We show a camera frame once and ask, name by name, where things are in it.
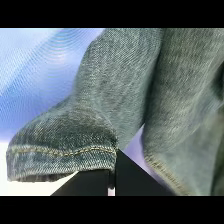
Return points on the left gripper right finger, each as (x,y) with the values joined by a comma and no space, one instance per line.
(133,180)

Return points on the blue jeans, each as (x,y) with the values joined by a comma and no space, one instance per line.
(123,83)

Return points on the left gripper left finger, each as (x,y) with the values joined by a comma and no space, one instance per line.
(88,185)

